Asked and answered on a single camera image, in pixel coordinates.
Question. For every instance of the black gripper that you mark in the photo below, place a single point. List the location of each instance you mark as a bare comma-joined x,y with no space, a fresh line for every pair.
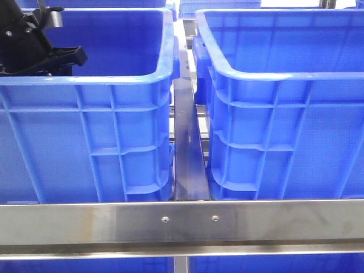
26,50

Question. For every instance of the blue source bin with buttons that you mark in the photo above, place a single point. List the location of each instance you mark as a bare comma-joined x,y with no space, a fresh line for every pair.
101,134

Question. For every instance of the blue crates in background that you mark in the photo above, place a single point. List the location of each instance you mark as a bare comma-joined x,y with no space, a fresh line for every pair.
185,8

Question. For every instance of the blue target bin right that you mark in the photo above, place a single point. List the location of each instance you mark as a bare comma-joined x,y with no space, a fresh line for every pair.
284,95

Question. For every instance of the lower shelf blue bin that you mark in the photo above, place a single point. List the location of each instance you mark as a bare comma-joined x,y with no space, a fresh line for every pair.
268,263

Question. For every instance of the steel divider rail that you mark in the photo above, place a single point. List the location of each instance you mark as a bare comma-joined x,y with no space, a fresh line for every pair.
190,178

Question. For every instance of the steel shelf front rail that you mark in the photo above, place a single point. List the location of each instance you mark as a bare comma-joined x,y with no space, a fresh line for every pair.
181,228

